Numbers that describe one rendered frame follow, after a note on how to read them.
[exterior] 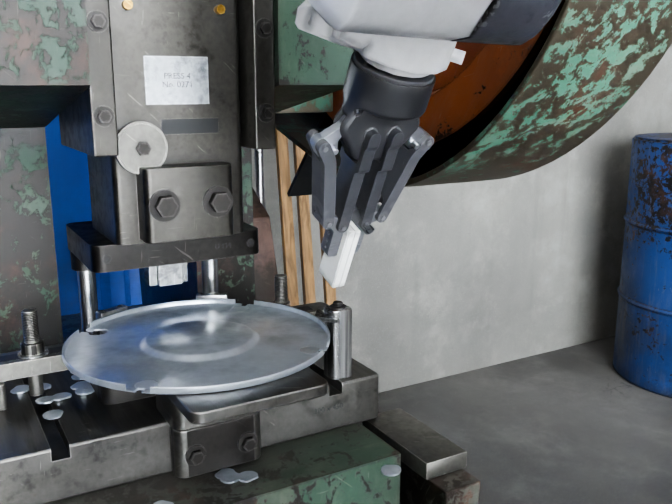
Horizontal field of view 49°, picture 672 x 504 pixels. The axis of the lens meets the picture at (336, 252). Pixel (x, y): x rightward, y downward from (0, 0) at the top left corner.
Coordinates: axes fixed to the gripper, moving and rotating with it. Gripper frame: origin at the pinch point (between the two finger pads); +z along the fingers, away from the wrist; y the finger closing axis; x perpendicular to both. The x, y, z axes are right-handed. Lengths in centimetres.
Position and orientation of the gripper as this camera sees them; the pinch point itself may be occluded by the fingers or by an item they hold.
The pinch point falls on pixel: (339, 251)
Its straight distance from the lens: 74.0
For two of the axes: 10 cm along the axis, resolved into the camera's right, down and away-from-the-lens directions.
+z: -2.3, 7.9, 5.6
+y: 8.4, -1.2, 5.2
